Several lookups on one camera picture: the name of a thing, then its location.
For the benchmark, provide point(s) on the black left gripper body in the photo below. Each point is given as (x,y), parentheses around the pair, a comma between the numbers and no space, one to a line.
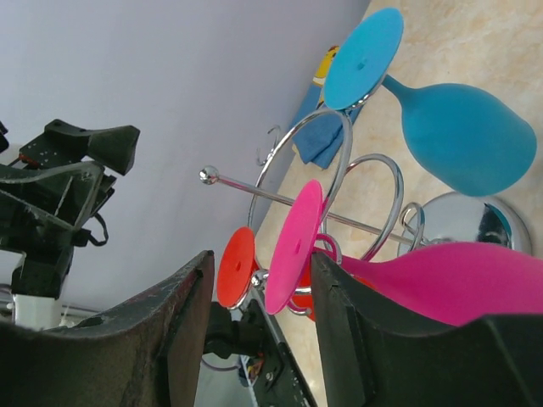
(48,249)

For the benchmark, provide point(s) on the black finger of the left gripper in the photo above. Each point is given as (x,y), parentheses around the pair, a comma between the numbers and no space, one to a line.
(62,195)
(62,143)

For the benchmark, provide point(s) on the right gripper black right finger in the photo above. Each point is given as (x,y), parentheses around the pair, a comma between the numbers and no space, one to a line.
(377,353)

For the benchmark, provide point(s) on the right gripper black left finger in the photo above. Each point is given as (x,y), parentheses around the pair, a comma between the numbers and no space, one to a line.
(143,352)

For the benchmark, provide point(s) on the pink wine glass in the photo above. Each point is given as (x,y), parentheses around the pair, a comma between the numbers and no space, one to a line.
(453,283)

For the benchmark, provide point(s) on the red wine glass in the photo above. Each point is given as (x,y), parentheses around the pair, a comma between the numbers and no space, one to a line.
(246,271)

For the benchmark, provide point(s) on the blue wine glass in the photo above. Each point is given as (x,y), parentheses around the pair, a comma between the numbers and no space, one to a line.
(462,135)

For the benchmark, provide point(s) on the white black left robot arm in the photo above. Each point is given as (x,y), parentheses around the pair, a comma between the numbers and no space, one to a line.
(41,313)

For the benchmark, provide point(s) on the chrome wine glass rack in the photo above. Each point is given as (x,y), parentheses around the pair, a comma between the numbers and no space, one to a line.
(367,193)

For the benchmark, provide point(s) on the blue cloth with duck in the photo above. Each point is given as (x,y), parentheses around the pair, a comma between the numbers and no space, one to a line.
(318,141)

